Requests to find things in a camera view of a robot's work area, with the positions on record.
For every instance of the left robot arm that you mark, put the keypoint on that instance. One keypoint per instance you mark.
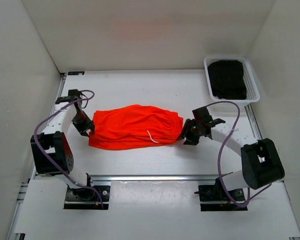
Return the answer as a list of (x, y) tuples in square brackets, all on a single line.
[(51, 151)]

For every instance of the black shorts in basket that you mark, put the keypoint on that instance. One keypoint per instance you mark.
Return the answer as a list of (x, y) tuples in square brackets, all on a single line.
[(226, 80)]

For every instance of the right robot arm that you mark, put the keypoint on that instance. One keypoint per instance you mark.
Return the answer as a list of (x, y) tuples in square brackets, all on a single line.
[(260, 162)]

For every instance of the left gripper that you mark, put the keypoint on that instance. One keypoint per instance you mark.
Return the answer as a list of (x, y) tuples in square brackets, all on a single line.
[(89, 124)]

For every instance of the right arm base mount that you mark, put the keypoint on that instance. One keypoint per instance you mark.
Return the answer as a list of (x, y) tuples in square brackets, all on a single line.
[(213, 198)]

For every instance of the white plastic basket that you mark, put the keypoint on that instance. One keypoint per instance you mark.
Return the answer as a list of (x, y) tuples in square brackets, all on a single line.
[(248, 78)]

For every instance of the orange shorts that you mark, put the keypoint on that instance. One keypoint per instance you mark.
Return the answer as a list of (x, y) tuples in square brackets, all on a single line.
[(135, 126)]

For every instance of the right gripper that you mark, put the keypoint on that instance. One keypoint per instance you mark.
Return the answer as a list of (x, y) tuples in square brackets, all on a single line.
[(190, 140)]

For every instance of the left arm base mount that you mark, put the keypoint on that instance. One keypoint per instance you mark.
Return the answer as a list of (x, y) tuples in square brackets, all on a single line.
[(85, 199)]

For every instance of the aluminium front rail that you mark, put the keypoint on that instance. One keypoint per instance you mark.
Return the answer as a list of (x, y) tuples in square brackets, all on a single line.
[(152, 177)]

